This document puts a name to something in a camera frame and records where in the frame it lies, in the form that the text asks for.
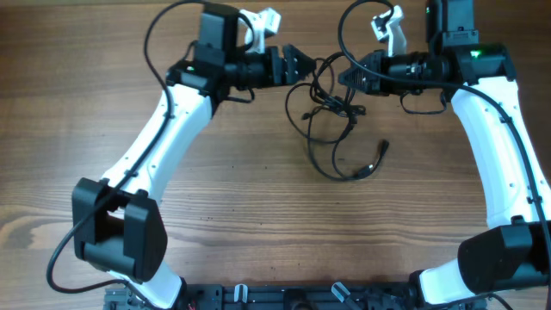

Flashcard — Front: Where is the black cable bundle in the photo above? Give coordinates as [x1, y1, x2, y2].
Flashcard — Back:
[284, 51, 391, 183]

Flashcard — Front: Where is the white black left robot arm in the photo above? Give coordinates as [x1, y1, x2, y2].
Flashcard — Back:
[72, 3, 316, 309]

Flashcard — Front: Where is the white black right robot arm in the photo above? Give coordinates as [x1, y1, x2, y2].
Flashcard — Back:
[339, 1, 550, 309]

